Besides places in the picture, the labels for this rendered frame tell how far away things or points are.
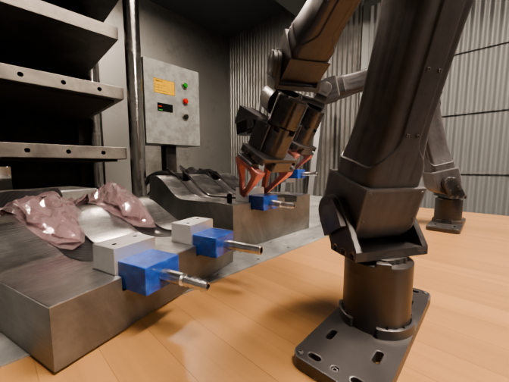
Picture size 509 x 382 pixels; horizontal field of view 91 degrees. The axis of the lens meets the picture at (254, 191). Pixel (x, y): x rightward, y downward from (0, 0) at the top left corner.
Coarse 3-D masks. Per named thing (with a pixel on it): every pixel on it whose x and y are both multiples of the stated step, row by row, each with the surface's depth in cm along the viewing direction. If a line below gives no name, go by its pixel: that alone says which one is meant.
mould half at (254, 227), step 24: (168, 192) 64; (216, 192) 70; (288, 192) 69; (192, 216) 57; (216, 216) 50; (240, 216) 48; (264, 216) 53; (288, 216) 58; (240, 240) 48; (264, 240) 53
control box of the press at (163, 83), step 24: (144, 72) 116; (168, 72) 124; (192, 72) 134; (144, 96) 117; (168, 96) 125; (192, 96) 135; (144, 120) 119; (168, 120) 126; (192, 120) 136; (168, 144) 127; (192, 144) 137; (168, 168) 133
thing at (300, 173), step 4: (296, 172) 77; (300, 172) 77; (304, 172) 77; (308, 172) 76; (312, 172) 75; (316, 172) 74; (292, 176) 78; (296, 176) 77; (300, 176) 77; (304, 176) 79; (284, 180) 80; (288, 180) 80; (292, 180) 81
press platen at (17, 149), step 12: (0, 144) 81; (12, 144) 83; (24, 144) 85; (36, 144) 87; (48, 144) 89; (0, 156) 81; (12, 156) 83; (24, 156) 85; (36, 156) 87; (48, 156) 89; (60, 156) 92; (72, 156) 94; (84, 156) 97; (96, 156) 100; (108, 156) 103; (120, 156) 106
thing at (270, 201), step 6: (258, 186) 54; (252, 192) 51; (258, 192) 52; (240, 198) 51; (246, 198) 50; (252, 198) 49; (258, 198) 48; (264, 198) 47; (270, 198) 49; (276, 198) 50; (252, 204) 49; (258, 204) 48; (264, 204) 48; (270, 204) 48; (276, 204) 47; (282, 204) 46; (288, 204) 45; (294, 204) 45; (264, 210) 48
